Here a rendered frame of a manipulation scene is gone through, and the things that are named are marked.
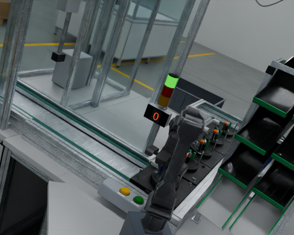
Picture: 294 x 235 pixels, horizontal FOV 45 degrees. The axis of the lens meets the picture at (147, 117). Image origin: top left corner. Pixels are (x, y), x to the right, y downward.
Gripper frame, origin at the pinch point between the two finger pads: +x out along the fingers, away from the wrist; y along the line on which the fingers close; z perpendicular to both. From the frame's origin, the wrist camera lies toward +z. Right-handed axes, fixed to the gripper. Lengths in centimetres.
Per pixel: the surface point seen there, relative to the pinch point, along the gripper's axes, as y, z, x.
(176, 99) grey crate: -69, -197, 35
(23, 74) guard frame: -132, -50, 21
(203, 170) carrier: 9.5, -42.6, 12.2
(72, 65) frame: -76, -26, -12
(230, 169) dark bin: 23.9, -8.7, -11.4
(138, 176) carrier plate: -10.2, -4.9, 12.4
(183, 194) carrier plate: 10.6, -11.9, 12.4
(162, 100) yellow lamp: -19.0, -21.4, -19.8
